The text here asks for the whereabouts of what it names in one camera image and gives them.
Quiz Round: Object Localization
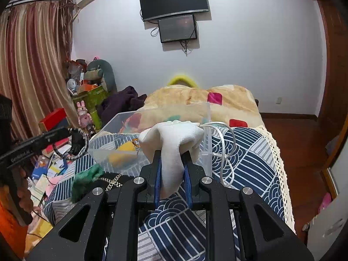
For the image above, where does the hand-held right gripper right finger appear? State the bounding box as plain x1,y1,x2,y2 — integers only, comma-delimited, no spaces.
181,151,315,261

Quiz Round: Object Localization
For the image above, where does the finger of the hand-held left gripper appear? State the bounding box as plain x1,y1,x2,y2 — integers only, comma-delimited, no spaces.
0,127,70,169

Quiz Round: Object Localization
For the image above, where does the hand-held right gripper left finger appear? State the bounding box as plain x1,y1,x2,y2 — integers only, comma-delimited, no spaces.
27,150,164,261

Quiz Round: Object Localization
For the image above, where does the white soft cloth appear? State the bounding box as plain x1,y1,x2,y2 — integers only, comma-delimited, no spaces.
139,119,205,199

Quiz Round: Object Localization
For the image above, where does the clear plastic storage box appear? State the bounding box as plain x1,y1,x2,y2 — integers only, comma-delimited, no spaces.
88,102,213,179

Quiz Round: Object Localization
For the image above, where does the person's left forearm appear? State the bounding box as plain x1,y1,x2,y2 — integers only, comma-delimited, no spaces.
0,187,29,259

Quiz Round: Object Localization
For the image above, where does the yellow soft toy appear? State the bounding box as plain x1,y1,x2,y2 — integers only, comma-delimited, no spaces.
108,141,140,167

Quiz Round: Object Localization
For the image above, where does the person's left hand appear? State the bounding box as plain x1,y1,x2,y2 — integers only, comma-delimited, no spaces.
16,166,34,210

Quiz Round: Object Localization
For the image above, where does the red box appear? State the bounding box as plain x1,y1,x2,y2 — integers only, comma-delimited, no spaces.
38,108,69,131

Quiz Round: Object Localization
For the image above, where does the pile of papers and cards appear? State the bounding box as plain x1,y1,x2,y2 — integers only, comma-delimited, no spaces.
27,138,74,197

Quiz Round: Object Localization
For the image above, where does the pink rabbit toy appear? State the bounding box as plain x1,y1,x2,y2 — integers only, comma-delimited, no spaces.
77,101,95,127

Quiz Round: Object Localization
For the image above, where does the green fuzzy cloth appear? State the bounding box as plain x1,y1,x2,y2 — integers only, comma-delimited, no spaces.
71,165,105,203

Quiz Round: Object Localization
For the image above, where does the blue wave pattern bedsheet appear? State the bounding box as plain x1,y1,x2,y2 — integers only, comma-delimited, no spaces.
43,126,286,261

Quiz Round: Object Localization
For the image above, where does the green gift bag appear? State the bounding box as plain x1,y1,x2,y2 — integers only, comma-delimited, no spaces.
72,85,110,131

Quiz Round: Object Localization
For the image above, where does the striped brown curtain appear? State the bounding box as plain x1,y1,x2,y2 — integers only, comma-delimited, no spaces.
0,0,80,140

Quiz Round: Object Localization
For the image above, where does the beige printed blanket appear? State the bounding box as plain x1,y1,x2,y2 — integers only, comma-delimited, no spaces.
117,84,263,131

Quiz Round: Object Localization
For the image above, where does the dark purple cloth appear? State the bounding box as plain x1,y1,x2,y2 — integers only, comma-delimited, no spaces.
96,85,147,119

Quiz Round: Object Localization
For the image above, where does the green dinosaur plush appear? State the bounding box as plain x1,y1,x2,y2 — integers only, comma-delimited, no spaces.
84,59,117,93

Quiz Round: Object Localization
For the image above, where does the yellow plush cushion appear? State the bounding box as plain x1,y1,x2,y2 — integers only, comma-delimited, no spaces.
166,73,201,88

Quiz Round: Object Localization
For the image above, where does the pink slipper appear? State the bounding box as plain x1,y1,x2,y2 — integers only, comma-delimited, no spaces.
319,191,333,212

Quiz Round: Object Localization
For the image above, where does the white cabinet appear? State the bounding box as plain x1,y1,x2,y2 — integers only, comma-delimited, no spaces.
307,192,348,261

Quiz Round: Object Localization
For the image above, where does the wooden door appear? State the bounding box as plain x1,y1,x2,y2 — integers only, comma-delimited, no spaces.
285,0,348,172

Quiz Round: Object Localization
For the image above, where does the silver chain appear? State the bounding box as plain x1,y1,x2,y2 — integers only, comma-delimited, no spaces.
98,173,123,192

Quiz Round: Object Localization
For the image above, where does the black white striped rope ring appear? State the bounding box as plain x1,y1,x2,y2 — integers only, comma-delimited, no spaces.
53,127,90,161

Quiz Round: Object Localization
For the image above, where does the white cable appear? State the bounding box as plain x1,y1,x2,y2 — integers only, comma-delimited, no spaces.
199,121,238,187

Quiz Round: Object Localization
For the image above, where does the black monitor cable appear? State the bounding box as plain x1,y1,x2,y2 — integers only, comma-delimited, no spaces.
179,39,191,57

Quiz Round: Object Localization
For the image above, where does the small black wall monitor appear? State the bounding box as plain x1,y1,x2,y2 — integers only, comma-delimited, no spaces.
158,14,198,44

